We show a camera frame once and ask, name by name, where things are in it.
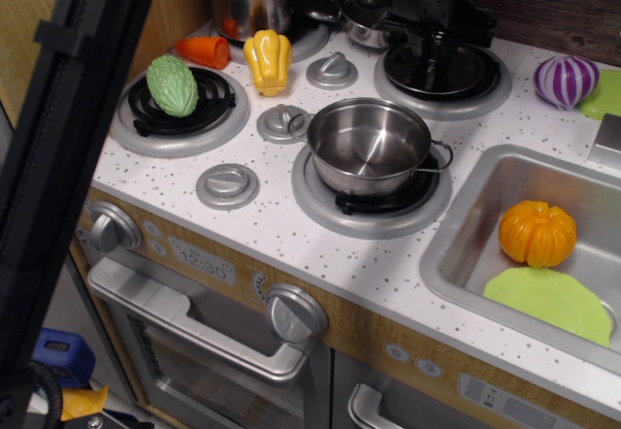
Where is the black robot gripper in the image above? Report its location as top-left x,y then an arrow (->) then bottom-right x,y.
385,0 -> 496,83

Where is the shiny steel pot lid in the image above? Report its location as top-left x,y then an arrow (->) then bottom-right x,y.
383,44 -> 500,101

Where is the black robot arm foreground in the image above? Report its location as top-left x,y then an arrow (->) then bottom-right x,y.
1,0 -> 151,377

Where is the steel pan at back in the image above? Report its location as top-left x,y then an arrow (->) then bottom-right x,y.
337,0 -> 414,49

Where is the small steel lid at back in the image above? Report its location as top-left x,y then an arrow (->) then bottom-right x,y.
297,0 -> 341,23

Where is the steel pot on front burner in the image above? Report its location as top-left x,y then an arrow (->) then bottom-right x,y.
292,97 -> 454,198

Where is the right back burner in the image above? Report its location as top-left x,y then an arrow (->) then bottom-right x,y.
373,49 -> 511,121

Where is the burner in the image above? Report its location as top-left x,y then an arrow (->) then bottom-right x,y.
373,49 -> 511,121
291,147 -> 451,240
195,15 -> 331,65
110,67 -> 249,158

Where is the silver stove knob back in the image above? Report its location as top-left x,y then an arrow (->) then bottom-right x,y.
306,52 -> 358,90

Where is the silver stove knob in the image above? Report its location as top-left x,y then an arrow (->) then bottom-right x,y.
306,52 -> 358,90
196,163 -> 260,211
256,104 -> 311,145

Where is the left back burner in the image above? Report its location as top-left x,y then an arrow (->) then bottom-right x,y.
195,15 -> 331,65

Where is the purple white onion toy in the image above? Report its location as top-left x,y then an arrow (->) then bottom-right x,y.
533,55 -> 600,111

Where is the silver sink basin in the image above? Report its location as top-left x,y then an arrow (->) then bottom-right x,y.
420,145 -> 620,373

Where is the yellow bell pepper toy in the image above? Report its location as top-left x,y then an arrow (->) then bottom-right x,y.
244,29 -> 293,97

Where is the silver stove knob middle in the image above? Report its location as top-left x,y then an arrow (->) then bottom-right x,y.
256,104 -> 311,145

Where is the green plate behind onion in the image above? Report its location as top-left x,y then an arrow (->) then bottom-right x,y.
578,70 -> 621,120

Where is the right front burner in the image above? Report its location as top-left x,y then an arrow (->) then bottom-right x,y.
291,147 -> 451,240

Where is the silver faucet base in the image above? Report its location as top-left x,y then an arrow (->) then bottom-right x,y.
588,114 -> 621,171

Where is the orange pumpkin toy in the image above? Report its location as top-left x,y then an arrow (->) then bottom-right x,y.
498,200 -> 577,268

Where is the orange carrot toy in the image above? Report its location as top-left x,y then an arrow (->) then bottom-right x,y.
174,36 -> 230,69

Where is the left front burner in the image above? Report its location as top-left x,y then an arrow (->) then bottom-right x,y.
110,67 -> 249,158

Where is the silver stove knob front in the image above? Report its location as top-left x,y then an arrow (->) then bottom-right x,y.
196,163 -> 260,211

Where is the green bitter gourd toy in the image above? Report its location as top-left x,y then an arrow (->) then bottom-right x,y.
147,55 -> 199,117

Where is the green plate in sink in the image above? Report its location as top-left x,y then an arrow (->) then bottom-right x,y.
483,267 -> 613,347

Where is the right oven dial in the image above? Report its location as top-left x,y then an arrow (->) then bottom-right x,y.
266,282 -> 329,344

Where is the oven dial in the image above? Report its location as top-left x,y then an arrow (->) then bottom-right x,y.
89,201 -> 143,254
266,282 -> 329,344

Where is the oven clock display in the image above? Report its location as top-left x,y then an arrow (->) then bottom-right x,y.
168,237 -> 237,286

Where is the left oven dial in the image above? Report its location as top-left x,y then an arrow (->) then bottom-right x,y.
89,201 -> 143,254

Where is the blue clamp object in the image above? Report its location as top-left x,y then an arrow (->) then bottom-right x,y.
32,327 -> 96,388

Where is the yellow tape piece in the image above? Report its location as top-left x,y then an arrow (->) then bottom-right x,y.
60,386 -> 109,421

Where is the silver oven door handle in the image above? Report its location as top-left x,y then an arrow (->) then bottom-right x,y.
87,258 -> 308,386

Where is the black braided cable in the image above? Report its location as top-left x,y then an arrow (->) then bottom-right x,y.
0,359 -> 65,429

